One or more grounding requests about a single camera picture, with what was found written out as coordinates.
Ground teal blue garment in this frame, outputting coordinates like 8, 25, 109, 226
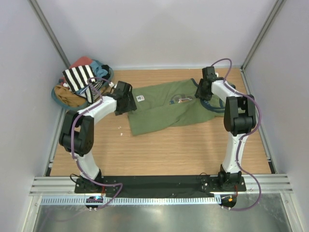
90, 60, 113, 80

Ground aluminium corner post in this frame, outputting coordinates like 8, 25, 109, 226
240, 0, 286, 72
28, 0, 70, 68

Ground black white striped top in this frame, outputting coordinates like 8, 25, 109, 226
62, 65, 95, 93

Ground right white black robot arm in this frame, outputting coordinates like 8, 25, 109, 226
195, 66, 256, 191

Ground green motorcycle tank top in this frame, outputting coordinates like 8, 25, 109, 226
128, 78, 225, 136

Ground aluminium front rail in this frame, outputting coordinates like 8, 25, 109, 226
30, 174, 292, 198

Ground red garment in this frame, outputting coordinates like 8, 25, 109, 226
70, 56, 93, 68

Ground mustard yellow garment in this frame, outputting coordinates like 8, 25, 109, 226
54, 85, 86, 107

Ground teal laundry basket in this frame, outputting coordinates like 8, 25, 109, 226
51, 57, 113, 111

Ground left aluminium corner post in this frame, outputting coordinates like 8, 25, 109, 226
28, 0, 70, 68

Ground right aluminium corner post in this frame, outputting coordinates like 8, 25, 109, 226
240, 0, 286, 72

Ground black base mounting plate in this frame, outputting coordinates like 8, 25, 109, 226
74, 173, 246, 199

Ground perforated white cable duct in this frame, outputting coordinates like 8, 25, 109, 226
41, 195, 221, 206

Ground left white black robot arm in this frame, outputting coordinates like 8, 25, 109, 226
59, 81, 137, 193

